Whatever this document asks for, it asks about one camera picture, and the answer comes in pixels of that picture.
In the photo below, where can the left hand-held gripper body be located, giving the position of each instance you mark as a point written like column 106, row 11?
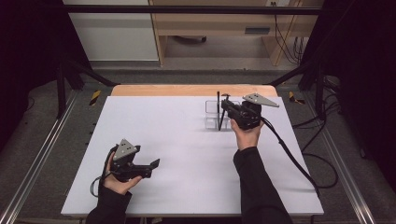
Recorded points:
column 124, row 155

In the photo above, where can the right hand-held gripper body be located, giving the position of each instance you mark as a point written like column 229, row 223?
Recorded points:
column 246, row 116

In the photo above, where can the thin black flat-tip makeup brush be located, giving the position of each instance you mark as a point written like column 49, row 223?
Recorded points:
column 218, row 105

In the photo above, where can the clear acrylic organizer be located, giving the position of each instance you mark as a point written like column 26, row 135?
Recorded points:
column 211, row 112

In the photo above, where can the person's right hand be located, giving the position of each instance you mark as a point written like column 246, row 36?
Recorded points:
column 247, row 138

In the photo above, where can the person's left hand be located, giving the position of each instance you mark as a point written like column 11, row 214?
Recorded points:
column 118, row 187

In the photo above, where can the white table sheet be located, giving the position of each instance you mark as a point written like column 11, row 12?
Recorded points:
column 186, row 155

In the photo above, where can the light wooden desk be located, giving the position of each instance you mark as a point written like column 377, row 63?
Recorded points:
column 202, row 21

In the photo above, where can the dark curtain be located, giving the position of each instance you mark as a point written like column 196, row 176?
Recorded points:
column 25, row 46
column 367, row 62

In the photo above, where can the black metal frame stand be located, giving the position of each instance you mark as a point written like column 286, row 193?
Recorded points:
column 60, row 93
column 320, row 93

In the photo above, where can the aluminium floor rail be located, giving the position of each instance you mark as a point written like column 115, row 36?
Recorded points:
column 32, row 169
column 342, row 168

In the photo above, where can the black metal frame bar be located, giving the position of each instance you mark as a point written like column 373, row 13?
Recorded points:
column 186, row 9

